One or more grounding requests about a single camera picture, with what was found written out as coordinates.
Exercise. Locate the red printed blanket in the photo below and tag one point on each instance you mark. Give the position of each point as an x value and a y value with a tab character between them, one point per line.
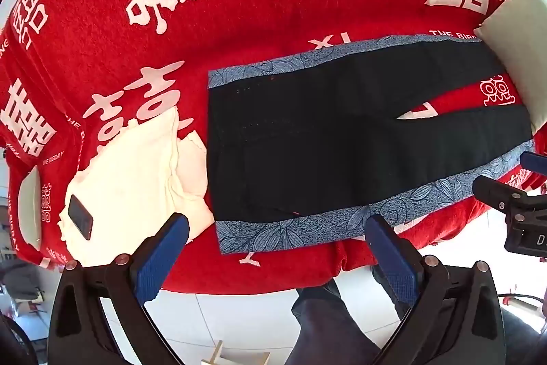
256	27

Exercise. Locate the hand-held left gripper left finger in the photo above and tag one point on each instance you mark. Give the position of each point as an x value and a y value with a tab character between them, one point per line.
164	249

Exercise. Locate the black pants with floral stripes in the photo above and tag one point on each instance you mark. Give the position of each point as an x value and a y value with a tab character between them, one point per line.
320	134

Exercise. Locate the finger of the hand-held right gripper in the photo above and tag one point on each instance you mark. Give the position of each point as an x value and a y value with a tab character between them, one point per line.
495	189
534	160

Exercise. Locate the light wooden frame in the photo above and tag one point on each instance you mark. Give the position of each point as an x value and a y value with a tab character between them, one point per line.
235	356

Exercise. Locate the black smartphone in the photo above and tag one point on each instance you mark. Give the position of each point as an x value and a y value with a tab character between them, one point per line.
80	217

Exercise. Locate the white curved object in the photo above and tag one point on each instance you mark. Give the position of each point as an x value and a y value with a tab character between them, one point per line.
30	211

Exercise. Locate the person's leg in grey trousers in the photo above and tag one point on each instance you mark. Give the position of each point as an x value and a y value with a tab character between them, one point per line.
324	326

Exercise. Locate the pale green pillow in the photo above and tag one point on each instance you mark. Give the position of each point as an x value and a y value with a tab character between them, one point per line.
521	48

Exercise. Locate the cream cloth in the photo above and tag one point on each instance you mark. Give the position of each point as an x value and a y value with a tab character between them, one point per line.
128	177

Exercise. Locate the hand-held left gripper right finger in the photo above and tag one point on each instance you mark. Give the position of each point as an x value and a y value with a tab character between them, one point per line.
391	254

